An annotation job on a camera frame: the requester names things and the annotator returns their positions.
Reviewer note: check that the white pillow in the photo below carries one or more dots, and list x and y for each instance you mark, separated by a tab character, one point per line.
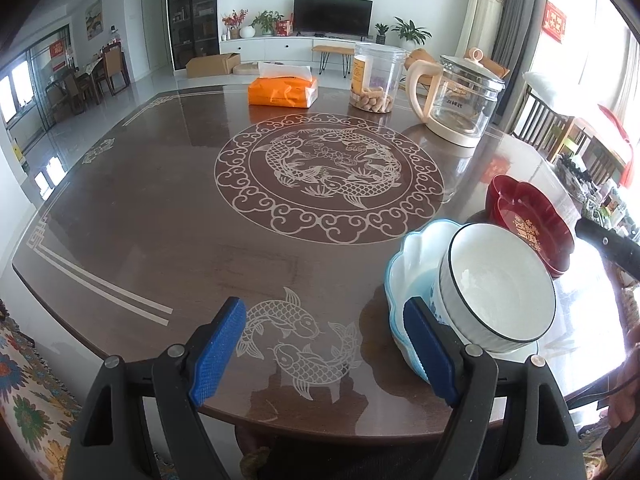
542	84

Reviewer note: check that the person's right hand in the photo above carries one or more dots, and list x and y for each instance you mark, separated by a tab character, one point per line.
627	390

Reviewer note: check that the orange lounge chair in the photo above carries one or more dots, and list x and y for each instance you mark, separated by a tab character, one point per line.
492	66

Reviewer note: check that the ribbed white bowl dark rim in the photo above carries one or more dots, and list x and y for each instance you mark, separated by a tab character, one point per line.
500	280

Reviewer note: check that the grey curtain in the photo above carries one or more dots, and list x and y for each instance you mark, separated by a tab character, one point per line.
525	5

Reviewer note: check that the white round vase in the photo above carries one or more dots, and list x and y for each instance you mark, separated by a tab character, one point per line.
247	32

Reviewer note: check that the large green potted plant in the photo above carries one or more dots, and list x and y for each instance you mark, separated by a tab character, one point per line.
410	30

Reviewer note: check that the red gift box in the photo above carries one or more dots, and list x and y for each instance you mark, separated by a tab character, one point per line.
285	28

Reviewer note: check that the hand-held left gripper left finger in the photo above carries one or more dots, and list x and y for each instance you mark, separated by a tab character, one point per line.
220	350

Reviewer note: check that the black television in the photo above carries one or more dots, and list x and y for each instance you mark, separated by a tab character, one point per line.
332	15

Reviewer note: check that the red cloth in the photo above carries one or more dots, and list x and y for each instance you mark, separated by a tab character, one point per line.
620	140

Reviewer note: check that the bushy green potted plant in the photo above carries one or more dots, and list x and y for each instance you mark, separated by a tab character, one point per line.
267	22

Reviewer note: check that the wooden slatted bench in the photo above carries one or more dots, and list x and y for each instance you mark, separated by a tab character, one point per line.
545	120

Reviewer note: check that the floral sofa cover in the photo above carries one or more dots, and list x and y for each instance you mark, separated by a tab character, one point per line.
30	400

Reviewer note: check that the clear plastic snack jar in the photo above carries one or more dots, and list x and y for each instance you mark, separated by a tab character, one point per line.
377	77

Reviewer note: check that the cardboard box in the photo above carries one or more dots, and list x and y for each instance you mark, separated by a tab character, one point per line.
210	65

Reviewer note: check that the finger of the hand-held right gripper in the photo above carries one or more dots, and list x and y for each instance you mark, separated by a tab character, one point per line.
607	242

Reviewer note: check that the covered standing air conditioner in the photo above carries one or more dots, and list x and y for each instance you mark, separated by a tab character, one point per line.
482	15

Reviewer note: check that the white bowl with blue flowers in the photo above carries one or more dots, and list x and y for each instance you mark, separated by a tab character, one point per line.
440	310

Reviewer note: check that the red flowers in vase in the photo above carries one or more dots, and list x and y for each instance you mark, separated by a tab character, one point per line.
234	20

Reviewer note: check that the wooden bench with metal legs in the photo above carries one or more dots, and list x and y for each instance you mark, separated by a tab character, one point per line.
334	50

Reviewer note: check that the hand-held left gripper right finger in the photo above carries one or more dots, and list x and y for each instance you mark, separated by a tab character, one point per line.
427	350

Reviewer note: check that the scalloped white and blue bowl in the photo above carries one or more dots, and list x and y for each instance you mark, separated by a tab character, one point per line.
415	270

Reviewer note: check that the orange tissue pack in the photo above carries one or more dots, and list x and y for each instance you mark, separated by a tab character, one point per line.
280	90

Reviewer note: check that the basket of cosmetics bottles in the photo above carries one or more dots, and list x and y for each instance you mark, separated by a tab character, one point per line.
595	195

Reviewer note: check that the black glass display cabinet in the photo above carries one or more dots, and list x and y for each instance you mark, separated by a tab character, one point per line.
192	10

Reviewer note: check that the white TV cabinet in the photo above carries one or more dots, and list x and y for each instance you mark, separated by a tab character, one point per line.
270	47

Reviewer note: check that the round beige floor mat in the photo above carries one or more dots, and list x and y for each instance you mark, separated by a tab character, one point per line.
246	69

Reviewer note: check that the small dark potted plant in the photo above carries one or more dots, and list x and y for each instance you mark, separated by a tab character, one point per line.
381	32

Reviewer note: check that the wooden dining chair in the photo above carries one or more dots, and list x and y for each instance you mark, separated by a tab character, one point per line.
116	70

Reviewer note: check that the framed wall picture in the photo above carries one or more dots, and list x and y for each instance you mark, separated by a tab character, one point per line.
94	19

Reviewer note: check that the red wall decoration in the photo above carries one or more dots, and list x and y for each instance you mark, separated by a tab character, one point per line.
555	21

